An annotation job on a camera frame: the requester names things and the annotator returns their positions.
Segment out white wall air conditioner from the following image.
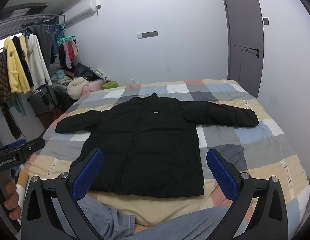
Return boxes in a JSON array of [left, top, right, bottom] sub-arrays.
[[59, 0, 100, 25]]

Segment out dark grey suitcase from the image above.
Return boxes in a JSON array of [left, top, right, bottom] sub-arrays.
[[27, 86, 58, 116]]

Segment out white hanging hoodie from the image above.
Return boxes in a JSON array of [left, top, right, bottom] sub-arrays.
[[27, 34, 52, 90]]

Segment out grey door-side wall switch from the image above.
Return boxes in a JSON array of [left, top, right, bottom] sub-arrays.
[[263, 17, 270, 25]]

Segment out cream fluffy blanket pile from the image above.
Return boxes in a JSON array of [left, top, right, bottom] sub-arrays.
[[67, 77, 89, 100]]

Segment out brown houndstooth hanging coat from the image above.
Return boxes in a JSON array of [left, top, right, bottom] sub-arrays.
[[0, 53, 21, 140]]

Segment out patchwork checkered bed quilt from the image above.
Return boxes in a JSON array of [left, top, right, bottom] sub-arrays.
[[19, 78, 310, 239]]

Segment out yellow fleece jacket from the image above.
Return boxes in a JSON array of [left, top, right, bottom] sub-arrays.
[[3, 37, 31, 94]]

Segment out black puffer jacket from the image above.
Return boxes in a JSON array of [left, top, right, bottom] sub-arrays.
[[55, 94, 259, 198]]

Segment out person's left hand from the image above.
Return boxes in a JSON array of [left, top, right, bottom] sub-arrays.
[[4, 180, 21, 220]]

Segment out grey wall switch panel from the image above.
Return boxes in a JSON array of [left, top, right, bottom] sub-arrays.
[[137, 31, 158, 40]]

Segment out teal clip hanger with laundry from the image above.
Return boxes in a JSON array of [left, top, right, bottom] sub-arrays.
[[57, 24, 79, 69]]

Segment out green pouch on bed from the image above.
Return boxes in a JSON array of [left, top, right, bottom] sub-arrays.
[[101, 81, 119, 89]]

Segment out dark grey hanging coat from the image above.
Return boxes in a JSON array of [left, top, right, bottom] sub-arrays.
[[26, 25, 54, 72]]

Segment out grey room door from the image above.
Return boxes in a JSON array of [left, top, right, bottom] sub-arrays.
[[224, 0, 264, 98]]

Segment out metal clothes rack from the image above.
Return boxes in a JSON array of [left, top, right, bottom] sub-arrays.
[[0, 3, 66, 40]]

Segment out blue jeans legs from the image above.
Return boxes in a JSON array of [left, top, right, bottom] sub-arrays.
[[51, 194, 249, 240]]

